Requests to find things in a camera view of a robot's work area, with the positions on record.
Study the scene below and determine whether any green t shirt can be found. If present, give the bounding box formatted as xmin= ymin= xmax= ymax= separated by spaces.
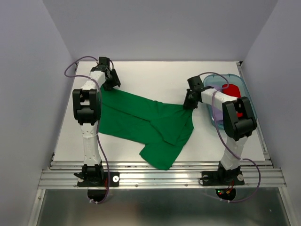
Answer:
xmin=99 ymin=88 xmax=194 ymax=170

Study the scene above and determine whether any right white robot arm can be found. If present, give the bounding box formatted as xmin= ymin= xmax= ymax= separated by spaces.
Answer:
xmin=183 ymin=75 xmax=257 ymax=186

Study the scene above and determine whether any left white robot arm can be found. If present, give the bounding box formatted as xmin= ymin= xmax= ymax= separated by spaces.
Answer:
xmin=72 ymin=56 xmax=121 ymax=187

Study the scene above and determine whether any translucent blue plastic bin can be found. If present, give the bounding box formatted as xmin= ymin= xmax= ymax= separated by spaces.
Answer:
xmin=203 ymin=74 xmax=257 ymax=130

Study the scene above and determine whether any lavender t shirt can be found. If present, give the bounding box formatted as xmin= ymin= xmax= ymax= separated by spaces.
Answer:
xmin=209 ymin=84 xmax=223 ymax=124

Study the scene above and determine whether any red t shirt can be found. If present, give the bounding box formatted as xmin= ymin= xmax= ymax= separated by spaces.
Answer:
xmin=222 ymin=82 xmax=244 ymax=118

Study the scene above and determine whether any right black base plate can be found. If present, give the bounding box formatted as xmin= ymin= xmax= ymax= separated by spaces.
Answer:
xmin=198 ymin=171 xmax=245 ymax=186

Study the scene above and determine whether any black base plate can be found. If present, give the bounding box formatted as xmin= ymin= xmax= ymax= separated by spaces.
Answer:
xmin=77 ymin=171 xmax=120 ymax=187
xmin=198 ymin=171 xmax=245 ymax=186

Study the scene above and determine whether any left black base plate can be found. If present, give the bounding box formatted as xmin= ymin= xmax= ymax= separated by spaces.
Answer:
xmin=77 ymin=171 xmax=120 ymax=187

